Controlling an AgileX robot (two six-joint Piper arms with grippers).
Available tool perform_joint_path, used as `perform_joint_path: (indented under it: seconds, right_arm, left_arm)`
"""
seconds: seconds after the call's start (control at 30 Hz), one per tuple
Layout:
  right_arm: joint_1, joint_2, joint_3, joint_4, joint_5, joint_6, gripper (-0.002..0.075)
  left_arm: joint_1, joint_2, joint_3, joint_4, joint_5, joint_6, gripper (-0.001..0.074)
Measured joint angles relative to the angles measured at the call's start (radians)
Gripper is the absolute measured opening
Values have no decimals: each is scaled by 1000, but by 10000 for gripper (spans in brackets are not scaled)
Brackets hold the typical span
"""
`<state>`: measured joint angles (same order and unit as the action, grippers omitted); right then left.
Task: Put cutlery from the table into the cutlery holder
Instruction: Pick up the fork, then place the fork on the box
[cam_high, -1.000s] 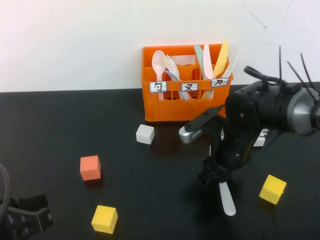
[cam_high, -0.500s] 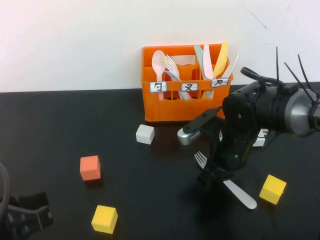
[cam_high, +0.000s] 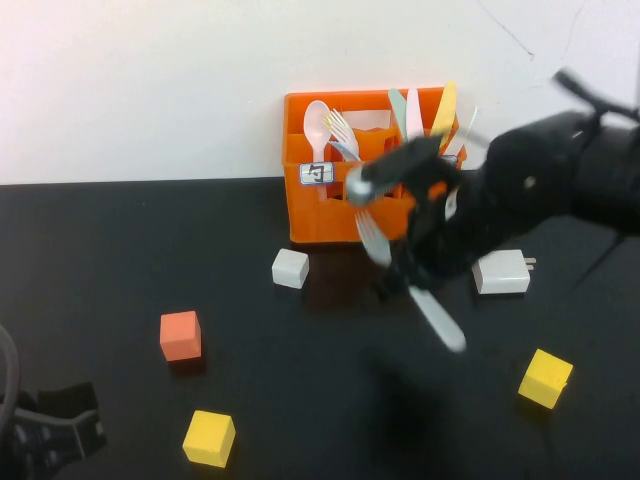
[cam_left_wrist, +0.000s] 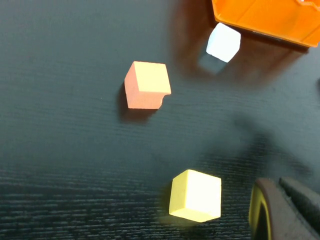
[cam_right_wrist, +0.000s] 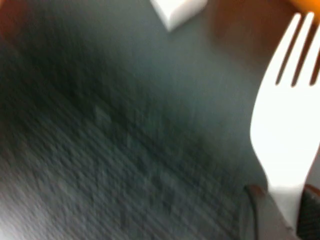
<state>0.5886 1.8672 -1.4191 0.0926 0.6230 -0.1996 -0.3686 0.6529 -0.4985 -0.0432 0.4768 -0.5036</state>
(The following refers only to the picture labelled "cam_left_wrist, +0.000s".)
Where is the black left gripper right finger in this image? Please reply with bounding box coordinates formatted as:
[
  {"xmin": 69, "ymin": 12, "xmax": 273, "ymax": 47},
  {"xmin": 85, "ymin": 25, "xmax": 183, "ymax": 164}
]
[{"xmin": 278, "ymin": 176, "xmax": 320, "ymax": 233}]

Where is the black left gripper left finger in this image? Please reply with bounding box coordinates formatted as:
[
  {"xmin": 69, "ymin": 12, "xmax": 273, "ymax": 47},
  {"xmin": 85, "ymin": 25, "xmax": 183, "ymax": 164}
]
[{"xmin": 248, "ymin": 177, "xmax": 320, "ymax": 240}]

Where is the orange plastic cutlery holder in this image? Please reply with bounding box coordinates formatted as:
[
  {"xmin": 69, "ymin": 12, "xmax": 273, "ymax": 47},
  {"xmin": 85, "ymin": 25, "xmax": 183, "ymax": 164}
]
[{"xmin": 211, "ymin": 0, "xmax": 320, "ymax": 49}]

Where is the yellow foam cube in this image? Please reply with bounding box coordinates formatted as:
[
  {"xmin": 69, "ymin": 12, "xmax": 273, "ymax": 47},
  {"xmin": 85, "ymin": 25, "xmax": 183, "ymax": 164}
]
[{"xmin": 168, "ymin": 169, "xmax": 222, "ymax": 223}]

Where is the white foam cube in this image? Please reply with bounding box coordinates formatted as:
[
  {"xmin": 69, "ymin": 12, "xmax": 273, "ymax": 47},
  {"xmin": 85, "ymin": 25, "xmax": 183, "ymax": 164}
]
[{"xmin": 205, "ymin": 22, "xmax": 242, "ymax": 63}]

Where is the salmon orange foam cube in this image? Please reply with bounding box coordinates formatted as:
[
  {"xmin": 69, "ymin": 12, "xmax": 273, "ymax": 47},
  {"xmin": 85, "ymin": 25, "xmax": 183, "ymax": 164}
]
[{"xmin": 124, "ymin": 61, "xmax": 172, "ymax": 110}]

